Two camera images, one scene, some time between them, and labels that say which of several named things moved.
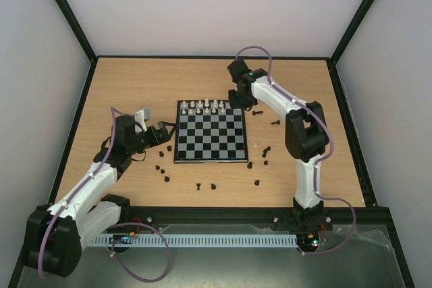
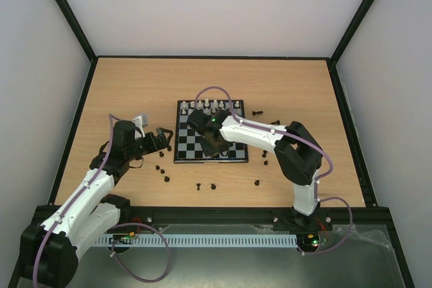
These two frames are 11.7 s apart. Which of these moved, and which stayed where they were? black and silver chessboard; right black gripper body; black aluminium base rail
Moved: right black gripper body
Stayed: black and silver chessboard; black aluminium base rail
